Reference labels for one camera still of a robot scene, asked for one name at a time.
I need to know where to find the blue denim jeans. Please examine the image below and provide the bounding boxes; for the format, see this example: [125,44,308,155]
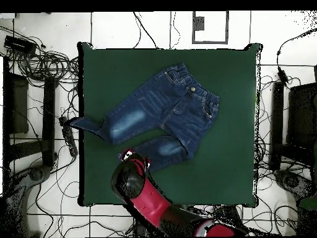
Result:
[64,62,220,173]

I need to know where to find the black power strip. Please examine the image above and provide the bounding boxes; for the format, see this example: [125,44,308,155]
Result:
[58,115,79,158]

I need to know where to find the dark green table cloth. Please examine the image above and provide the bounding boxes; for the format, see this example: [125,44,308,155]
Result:
[77,42,263,208]

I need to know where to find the black metal stand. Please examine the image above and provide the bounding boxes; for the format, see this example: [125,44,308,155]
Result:
[269,63,317,172]
[2,56,59,172]

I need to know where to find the grey stand base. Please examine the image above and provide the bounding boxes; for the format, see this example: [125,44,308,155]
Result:
[3,164,53,237]

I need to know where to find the black slanted floor bar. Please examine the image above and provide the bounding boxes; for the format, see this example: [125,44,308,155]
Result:
[221,205,245,229]

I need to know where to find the small grey square plate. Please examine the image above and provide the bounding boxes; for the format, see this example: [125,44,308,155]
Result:
[193,15,206,31]

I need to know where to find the black rectangular box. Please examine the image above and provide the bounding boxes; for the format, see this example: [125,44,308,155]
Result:
[4,35,38,55]

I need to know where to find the dark stand base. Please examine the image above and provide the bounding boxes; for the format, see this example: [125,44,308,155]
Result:
[273,169,316,199]

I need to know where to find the black power adapter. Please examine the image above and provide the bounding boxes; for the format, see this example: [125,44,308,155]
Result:
[276,69,289,83]

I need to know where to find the tangled black cables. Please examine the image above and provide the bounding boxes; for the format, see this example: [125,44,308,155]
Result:
[0,25,80,85]

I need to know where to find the grey square floor frame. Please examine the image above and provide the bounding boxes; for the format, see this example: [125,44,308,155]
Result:
[191,11,229,45]

